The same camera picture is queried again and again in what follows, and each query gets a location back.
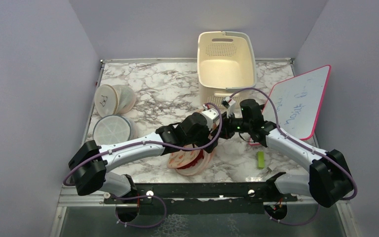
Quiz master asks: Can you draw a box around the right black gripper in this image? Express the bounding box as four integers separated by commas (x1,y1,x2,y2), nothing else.
217,111,252,140

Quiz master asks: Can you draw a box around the red bra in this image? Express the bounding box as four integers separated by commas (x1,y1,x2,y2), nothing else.
177,152,204,169

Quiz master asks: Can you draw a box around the peach floral mesh laundry bag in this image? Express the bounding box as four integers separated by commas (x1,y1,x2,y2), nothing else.
166,149,216,176

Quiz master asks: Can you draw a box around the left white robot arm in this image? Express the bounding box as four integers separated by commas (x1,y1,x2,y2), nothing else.
63,109,223,196

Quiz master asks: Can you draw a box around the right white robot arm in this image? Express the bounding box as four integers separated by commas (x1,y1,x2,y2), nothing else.
220,97,355,207

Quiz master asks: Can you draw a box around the cream plastic laundry basket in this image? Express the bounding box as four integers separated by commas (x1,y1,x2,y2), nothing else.
197,31,257,108

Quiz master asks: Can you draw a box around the beige round mesh bag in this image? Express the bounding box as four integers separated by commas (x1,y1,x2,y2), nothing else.
94,84,136,117

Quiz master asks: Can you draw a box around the green marker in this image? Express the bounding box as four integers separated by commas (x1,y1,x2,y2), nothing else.
257,151,265,169

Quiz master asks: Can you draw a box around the pink framed whiteboard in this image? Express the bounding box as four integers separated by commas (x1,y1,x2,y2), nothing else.
248,65,332,147

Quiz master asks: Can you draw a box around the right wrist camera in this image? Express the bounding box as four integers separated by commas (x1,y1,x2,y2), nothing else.
222,96,236,118

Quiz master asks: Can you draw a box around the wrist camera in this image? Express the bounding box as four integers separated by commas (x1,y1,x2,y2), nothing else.
222,96,236,118
201,103,219,130

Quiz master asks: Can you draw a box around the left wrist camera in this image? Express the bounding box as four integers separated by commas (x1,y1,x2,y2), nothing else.
201,103,219,130

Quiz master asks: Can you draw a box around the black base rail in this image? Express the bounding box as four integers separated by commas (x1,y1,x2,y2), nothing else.
104,182,298,215

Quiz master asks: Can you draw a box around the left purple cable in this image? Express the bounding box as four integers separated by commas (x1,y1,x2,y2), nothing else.
62,102,224,229

